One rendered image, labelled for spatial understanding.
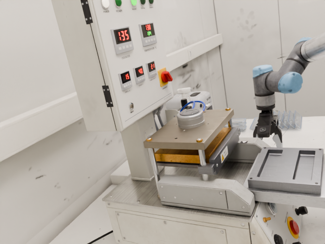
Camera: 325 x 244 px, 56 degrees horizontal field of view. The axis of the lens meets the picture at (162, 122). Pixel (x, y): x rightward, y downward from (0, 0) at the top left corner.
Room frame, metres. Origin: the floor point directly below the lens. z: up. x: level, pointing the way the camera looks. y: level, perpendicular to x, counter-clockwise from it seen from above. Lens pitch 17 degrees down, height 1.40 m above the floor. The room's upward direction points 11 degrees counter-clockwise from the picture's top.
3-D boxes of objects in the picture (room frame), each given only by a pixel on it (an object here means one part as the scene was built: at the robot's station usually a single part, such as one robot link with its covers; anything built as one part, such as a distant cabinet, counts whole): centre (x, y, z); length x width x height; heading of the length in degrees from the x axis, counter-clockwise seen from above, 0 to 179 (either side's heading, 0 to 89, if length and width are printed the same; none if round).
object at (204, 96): (1.88, -0.19, 0.88); 0.25 x 0.20 x 0.17; 56
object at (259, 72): (1.16, -0.42, 1.13); 0.09 x 0.08 x 0.11; 23
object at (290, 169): (0.74, -0.31, 0.98); 0.20 x 0.17 x 0.03; 149
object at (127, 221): (0.88, -0.10, 0.84); 0.53 x 0.37 x 0.17; 59
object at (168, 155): (0.88, -0.09, 1.07); 0.22 x 0.17 x 0.10; 149
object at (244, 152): (0.95, -0.22, 0.96); 0.26 x 0.05 x 0.07; 59
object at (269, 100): (1.17, -0.41, 1.05); 0.08 x 0.08 x 0.05
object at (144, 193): (0.89, -0.05, 0.93); 0.46 x 0.35 x 0.01; 59
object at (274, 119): (1.17, -0.42, 0.97); 0.09 x 0.08 x 0.12; 149
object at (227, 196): (0.72, -0.07, 0.96); 0.25 x 0.05 x 0.07; 59
